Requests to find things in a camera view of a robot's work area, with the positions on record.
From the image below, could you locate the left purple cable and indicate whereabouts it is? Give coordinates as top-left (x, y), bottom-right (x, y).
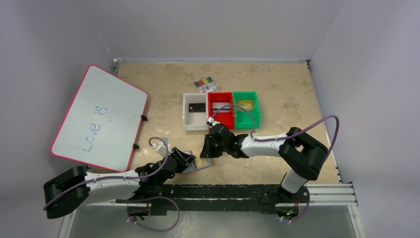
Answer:
top-left (43, 137), bottom-right (169, 211)

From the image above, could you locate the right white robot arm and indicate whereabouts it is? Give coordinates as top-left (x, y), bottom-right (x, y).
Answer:
top-left (200, 124), bottom-right (329, 202)

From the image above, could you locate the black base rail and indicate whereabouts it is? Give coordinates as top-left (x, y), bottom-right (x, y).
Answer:
top-left (116, 183), bottom-right (309, 216)

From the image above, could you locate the green plastic bin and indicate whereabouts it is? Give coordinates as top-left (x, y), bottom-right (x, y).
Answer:
top-left (232, 91), bottom-right (261, 129)

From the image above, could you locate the white plastic bin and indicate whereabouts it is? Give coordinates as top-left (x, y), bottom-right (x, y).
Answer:
top-left (182, 93), bottom-right (209, 131)

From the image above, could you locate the silver credit card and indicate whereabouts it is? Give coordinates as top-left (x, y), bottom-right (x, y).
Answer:
top-left (211, 102), bottom-right (230, 113)

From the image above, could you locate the pack of coloured markers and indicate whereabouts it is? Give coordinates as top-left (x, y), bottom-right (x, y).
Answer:
top-left (194, 77), bottom-right (219, 93)

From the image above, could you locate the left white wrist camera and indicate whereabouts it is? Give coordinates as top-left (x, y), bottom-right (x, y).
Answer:
top-left (153, 137), bottom-right (170, 157)

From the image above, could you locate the gold card in bin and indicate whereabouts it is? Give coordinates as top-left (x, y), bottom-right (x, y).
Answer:
top-left (236, 100), bottom-right (254, 111)

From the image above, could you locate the black credit card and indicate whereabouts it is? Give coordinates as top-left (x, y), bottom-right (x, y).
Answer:
top-left (188, 103), bottom-right (207, 113)

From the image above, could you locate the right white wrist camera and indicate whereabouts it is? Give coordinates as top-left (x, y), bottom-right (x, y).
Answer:
top-left (206, 117), bottom-right (220, 128)

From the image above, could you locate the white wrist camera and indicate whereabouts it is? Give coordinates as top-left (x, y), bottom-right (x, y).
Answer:
top-left (153, 137), bottom-right (170, 157)
top-left (206, 117), bottom-right (220, 128)

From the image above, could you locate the pink leather card holder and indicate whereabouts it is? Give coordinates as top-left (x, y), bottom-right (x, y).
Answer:
top-left (182, 146), bottom-right (214, 174)

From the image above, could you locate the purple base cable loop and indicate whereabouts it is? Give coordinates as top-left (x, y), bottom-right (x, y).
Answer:
top-left (126, 196), bottom-right (180, 232)

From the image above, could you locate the red plastic bin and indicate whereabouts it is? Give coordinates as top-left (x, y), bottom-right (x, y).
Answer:
top-left (207, 92), bottom-right (234, 129)

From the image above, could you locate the red framed whiteboard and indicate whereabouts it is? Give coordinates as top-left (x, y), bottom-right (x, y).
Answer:
top-left (50, 65), bottom-right (148, 172)

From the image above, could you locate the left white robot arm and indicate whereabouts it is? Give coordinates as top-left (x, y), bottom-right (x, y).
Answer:
top-left (44, 147), bottom-right (196, 219)

